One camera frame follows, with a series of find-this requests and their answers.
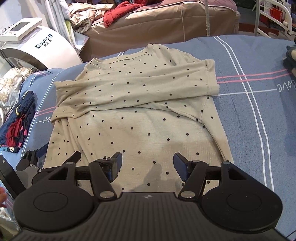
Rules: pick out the red jacket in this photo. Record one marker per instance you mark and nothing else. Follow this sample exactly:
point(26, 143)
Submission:
point(124, 8)

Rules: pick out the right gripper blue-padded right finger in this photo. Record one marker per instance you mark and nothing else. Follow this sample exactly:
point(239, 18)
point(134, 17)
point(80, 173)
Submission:
point(193, 174)

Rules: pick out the beige crumpled blanket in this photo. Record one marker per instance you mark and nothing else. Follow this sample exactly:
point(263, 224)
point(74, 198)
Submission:
point(83, 15)

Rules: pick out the beige polka dot shirt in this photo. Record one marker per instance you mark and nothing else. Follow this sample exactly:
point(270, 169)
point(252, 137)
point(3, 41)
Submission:
point(148, 106)

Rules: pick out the person's left hand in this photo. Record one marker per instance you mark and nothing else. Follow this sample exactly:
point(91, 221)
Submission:
point(3, 197)

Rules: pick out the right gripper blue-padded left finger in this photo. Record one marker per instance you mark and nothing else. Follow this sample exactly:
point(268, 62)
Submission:
point(103, 172)

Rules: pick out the blue striped bed sheet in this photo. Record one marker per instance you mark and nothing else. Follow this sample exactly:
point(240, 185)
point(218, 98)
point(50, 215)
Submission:
point(256, 105)

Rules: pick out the white David B machine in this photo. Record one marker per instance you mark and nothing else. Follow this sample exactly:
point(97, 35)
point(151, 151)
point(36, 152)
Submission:
point(29, 44)

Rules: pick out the floral beige quilt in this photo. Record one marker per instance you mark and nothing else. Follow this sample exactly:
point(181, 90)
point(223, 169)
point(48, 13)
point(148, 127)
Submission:
point(11, 84)

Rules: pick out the white metal rack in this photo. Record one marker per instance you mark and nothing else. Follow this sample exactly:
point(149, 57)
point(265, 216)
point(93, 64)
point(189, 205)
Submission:
point(277, 12)

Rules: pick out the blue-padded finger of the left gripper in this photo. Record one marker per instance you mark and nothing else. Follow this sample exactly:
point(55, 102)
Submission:
point(74, 158)
point(30, 158)

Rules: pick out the navy and red clothes pile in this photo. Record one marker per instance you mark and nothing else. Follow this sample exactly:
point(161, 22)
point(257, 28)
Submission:
point(15, 129)

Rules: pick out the brown covered sofa bed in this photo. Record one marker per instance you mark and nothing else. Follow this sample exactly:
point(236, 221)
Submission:
point(162, 23)

